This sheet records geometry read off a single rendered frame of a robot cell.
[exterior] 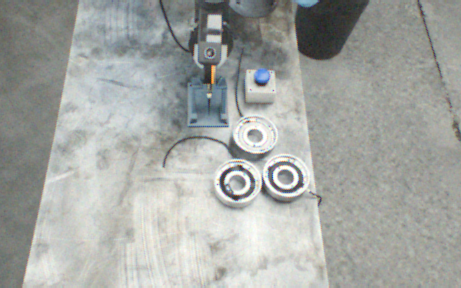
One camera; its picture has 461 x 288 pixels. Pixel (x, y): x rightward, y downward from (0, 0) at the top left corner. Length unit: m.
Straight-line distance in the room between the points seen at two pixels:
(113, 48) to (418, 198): 1.42
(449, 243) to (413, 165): 0.36
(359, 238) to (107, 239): 1.19
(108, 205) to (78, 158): 0.14
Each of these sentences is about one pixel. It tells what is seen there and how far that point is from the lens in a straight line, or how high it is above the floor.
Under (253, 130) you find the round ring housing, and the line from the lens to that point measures 1.09.
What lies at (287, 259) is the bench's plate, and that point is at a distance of 0.99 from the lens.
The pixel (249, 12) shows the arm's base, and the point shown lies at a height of 0.82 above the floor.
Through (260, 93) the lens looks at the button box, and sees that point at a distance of 1.12.
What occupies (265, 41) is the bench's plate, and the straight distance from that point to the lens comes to 1.29.
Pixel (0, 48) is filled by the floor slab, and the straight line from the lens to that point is 2.45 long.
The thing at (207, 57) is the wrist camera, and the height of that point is 1.05.
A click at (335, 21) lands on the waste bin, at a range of 2.16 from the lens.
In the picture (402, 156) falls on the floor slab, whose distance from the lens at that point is 2.19.
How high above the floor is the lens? 1.74
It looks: 60 degrees down
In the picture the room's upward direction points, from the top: 10 degrees clockwise
